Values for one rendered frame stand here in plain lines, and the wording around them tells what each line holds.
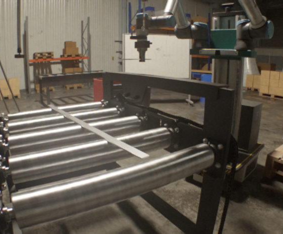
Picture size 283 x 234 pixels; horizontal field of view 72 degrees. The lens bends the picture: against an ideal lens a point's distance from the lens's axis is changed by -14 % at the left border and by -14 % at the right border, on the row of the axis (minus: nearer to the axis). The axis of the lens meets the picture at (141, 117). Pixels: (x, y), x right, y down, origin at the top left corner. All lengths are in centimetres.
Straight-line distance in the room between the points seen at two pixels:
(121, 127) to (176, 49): 506
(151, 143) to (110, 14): 1171
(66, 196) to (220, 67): 204
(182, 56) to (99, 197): 580
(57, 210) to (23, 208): 10
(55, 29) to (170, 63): 691
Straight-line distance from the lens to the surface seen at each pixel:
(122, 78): 167
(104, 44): 1225
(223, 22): 243
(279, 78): 933
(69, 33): 1166
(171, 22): 165
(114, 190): 72
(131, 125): 137
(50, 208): 68
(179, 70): 629
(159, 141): 114
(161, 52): 614
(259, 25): 193
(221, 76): 240
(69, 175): 206
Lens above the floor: 127
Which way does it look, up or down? 15 degrees down
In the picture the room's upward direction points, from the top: straight up
